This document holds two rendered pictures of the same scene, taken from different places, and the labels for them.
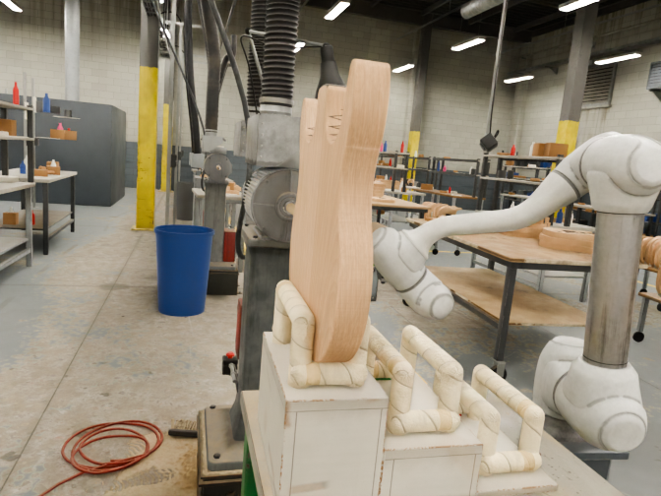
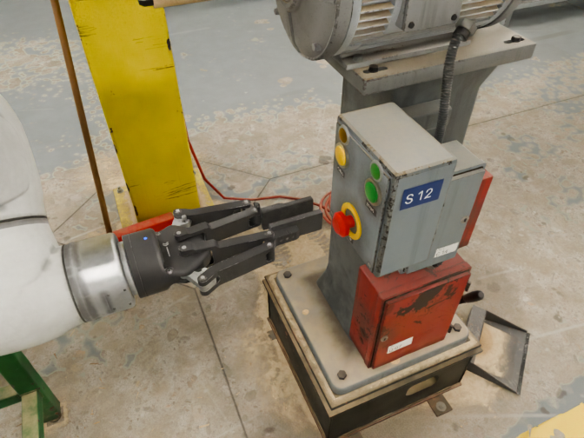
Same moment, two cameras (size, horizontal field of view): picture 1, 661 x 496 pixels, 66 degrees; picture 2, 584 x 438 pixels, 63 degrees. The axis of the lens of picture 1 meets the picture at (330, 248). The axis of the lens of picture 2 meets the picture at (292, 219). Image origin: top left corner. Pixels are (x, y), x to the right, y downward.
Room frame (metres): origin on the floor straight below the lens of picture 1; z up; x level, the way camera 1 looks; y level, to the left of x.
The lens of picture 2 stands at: (1.64, -0.62, 1.49)
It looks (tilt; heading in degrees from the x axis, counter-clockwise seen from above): 44 degrees down; 83
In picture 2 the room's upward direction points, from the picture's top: straight up
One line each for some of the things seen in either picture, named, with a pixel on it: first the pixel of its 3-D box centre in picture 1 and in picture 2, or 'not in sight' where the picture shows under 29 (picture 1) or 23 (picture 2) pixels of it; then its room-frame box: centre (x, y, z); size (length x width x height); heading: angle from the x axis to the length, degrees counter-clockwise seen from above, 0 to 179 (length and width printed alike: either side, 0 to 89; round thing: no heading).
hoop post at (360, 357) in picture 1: (356, 351); not in sight; (0.71, -0.05, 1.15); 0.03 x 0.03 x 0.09
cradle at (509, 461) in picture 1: (510, 461); not in sight; (0.77, -0.32, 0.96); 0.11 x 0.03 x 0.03; 106
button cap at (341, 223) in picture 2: not in sight; (347, 222); (1.79, -0.11, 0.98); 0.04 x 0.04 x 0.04; 16
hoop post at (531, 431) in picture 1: (529, 441); not in sight; (0.79, -0.36, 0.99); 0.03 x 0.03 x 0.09
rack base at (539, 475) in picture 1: (474, 444); not in sight; (0.86, -0.29, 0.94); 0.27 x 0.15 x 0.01; 16
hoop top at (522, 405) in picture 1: (506, 392); not in sight; (0.87, -0.34, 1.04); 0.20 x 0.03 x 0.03; 15
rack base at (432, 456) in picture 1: (397, 427); not in sight; (0.82, -0.14, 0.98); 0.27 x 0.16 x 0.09; 16
